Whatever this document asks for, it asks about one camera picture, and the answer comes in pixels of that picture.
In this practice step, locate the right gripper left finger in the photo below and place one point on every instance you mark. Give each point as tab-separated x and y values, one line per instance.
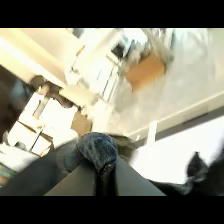
81	181

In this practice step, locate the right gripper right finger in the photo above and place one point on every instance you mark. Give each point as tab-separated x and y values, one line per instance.
133	181

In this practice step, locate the dark blue garment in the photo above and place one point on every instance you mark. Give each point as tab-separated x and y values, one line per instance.
98	148

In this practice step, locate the black garment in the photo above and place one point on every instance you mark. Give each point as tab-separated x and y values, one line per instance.
200	180

